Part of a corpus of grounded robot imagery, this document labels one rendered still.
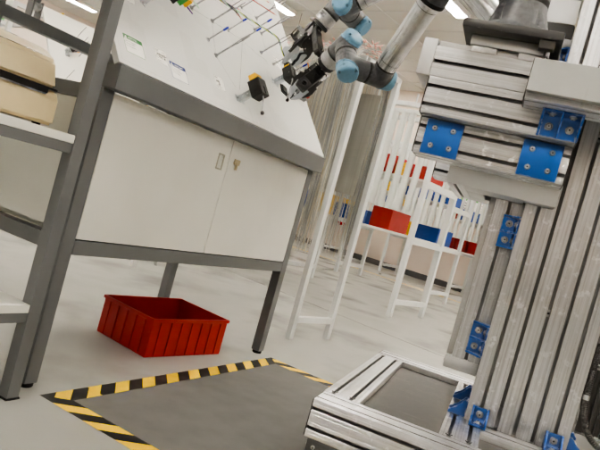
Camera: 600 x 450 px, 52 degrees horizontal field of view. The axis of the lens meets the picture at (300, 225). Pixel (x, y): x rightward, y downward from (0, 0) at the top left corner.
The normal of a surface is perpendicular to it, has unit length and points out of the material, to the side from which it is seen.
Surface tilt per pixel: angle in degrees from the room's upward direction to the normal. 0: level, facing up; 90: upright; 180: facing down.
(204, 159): 90
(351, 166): 90
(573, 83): 90
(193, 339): 90
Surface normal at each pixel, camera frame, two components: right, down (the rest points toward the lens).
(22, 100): 0.87, 0.26
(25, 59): 0.91, -0.06
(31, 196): -0.47, -0.11
